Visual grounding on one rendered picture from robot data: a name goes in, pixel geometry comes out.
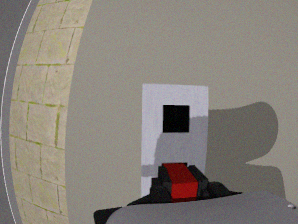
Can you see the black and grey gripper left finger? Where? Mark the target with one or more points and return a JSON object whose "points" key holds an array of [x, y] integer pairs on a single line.
{"points": [[160, 192]]}

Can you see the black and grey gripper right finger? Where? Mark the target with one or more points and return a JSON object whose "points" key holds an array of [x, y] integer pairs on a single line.
{"points": [[206, 189]]}

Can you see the white block with square holes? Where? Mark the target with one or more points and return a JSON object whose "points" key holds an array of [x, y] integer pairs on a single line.
{"points": [[174, 128]]}

